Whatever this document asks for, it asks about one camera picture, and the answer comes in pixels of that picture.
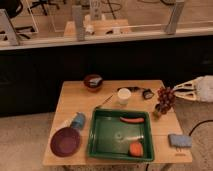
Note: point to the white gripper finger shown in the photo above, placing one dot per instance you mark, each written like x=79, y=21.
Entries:
x=188, y=85
x=191, y=95

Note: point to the dark red grape bunch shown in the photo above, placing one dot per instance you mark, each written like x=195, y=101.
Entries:
x=166, y=100

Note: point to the dark red small bowl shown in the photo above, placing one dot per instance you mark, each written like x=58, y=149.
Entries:
x=93, y=82

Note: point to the purple bowl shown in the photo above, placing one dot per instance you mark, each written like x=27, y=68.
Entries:
x=65, y=142

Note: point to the black small container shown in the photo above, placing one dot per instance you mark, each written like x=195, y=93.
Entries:
x=147, y=94

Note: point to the blue grey sponge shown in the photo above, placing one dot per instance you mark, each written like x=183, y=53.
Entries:
x=180, y=141

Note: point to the white cup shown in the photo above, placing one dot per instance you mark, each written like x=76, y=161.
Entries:
x=124, y=95

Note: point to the red sausage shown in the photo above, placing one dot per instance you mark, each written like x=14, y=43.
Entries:
x=132, y=120

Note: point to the orange carrot piece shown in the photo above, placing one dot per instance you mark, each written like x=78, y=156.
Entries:
x=136, y=149

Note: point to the thin brush stick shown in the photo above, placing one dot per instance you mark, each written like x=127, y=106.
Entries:
x=104, y=102

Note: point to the green plastic tray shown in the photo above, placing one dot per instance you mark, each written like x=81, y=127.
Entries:
x=110, y=138

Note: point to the black office chair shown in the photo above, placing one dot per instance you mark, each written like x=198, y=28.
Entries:
x=13, y=7

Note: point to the grey metal post right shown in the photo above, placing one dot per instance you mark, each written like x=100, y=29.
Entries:
x=175, y=16

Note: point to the grey metal post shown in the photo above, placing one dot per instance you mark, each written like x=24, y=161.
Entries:
x=78, y=21
x=8, y=28
x=175, y=16

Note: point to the grey metal post middle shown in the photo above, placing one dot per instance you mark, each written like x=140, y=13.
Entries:
x=78, y=21

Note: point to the grey metal post left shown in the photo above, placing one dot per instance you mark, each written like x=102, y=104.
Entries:
x=8, y=28

